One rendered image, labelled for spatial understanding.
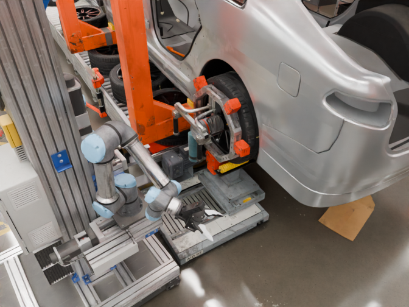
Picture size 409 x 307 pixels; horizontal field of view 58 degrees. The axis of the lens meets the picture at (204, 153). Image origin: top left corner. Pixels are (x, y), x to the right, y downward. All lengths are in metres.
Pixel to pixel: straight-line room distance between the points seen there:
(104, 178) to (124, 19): 1.12
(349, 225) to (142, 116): 1.89
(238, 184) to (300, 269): 0.81
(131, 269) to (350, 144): 1.62
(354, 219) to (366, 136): 1.54
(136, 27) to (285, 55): 1.04
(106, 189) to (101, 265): 0.45
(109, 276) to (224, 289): 0.80
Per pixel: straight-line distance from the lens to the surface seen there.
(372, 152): 2.01
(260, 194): 3.16
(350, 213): 3.40
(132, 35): 2.57
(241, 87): 2.51
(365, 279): 3.06
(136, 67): 2.67
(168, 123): 3.03
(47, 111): 1.79
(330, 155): 2.00
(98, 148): 1.63
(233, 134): 2.43
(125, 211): 2.14
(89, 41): 4.65
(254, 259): 2.94
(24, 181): 1.90
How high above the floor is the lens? 2.44
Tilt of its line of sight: 41 degrees down
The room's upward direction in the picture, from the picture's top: straight up
